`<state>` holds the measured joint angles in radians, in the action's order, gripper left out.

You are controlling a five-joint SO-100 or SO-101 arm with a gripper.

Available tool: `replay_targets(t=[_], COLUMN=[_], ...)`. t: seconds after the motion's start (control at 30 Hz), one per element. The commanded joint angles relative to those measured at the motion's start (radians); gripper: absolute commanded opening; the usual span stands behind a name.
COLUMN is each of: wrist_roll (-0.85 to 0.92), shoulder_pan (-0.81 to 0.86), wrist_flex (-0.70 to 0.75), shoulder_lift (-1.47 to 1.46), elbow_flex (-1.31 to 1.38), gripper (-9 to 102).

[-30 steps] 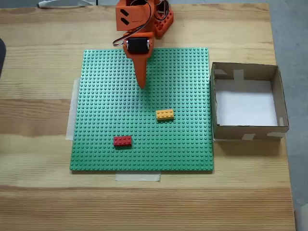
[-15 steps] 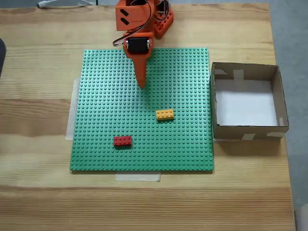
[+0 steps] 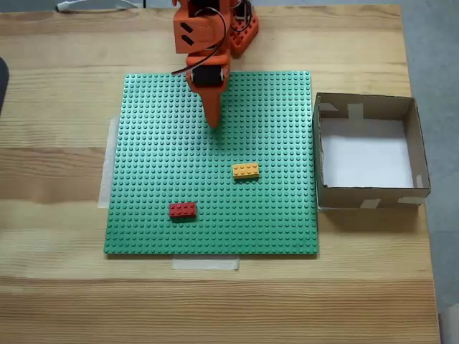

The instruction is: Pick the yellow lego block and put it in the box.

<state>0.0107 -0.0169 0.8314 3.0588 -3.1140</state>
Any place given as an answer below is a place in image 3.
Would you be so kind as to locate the black rounded object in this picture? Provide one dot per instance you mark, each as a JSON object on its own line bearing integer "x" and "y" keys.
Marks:
{"x": 3, "y": 86}

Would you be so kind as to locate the green lego baseplate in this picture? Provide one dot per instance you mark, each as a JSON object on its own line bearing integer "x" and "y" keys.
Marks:
{"x": 161, "y": 161}

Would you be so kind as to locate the red lego block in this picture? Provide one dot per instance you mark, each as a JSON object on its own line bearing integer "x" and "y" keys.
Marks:
{"x": 183, "y": 210}

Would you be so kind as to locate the yellow lego block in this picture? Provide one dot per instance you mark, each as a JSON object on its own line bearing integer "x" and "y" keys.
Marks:
{"x": 246, "y": 171}

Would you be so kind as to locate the long masking tape strip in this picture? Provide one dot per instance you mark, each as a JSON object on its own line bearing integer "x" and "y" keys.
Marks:
{"x": 107, "y": 172}

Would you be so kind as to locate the open cardboard box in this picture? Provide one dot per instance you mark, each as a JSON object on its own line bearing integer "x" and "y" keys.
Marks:
{"x": 365, "y": 161}

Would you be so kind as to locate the short masking tape strip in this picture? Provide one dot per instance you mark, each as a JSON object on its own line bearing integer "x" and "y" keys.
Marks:
{"x": 206, "y": 264}

